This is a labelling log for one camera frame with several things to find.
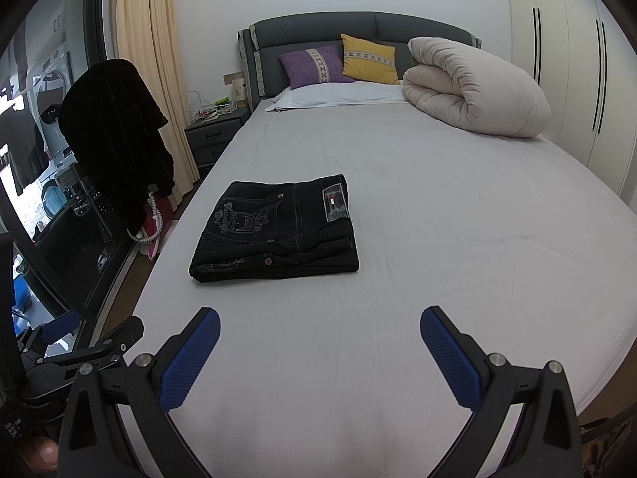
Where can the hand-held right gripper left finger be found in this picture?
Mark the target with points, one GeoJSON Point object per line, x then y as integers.
{"type": "Point", "coordinates": [191, 363]}

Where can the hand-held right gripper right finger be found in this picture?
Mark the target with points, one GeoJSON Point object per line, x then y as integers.
{"type": "Point", "coordinates": [450, 363]}

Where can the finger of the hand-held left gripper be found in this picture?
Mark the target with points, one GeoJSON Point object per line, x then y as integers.
{"type": "Point", "coordinates": [122, 338]}
{"type": "Point", "coordinates": [62, 328]}

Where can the black denim pants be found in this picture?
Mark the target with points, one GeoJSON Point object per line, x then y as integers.
{"type": "Point", "coordinates": [278, 234]}

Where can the pink and white bag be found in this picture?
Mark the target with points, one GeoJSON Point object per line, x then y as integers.
{"type": "Point", "coordinates": [152, 229]}

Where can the bed with white sheet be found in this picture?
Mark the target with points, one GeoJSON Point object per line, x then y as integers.
{"type": "Point", "coordinates": [398, 219]}

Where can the brown paper bag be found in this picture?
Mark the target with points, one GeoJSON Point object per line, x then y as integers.
{"type": "Point", "coordinates": [599, 450]}

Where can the hanging black coat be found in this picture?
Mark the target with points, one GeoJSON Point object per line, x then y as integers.
{"type": "Point", "coordinates": [114, 139]}

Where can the glass sliding door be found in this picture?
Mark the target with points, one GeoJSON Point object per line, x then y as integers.
{"type": "Point", "coordinates": [35, 124]}

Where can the grey nightstand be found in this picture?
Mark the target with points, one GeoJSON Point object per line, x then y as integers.
{"type": "Point", "coordinates": [214, 139]}

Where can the folded beige duvet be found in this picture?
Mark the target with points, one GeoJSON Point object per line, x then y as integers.
{"type": "Point", "coordinates": [477, 94]}

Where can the beige curtain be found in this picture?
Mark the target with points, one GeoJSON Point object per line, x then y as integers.
{"type": "Point", "coordinates": [149, 59]}

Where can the white pillow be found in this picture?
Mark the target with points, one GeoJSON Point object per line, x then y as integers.
{"type": "Point", "coordinates": [343, 94]}

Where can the yellow cushion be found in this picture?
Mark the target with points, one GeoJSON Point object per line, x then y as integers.
{"type": "Point", "coordinates": [371, 59]}

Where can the purple cushion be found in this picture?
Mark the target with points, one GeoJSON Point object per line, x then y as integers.
{"type": "Point", "coordinates": [313, 67]}

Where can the white wardrobe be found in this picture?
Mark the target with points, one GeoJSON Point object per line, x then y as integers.
{"type": "Point", "coordinates": [572, 59]}

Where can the grey padded headboard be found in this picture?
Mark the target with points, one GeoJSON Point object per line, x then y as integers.
{"type": "Point", "coordinates": [318, 32]}

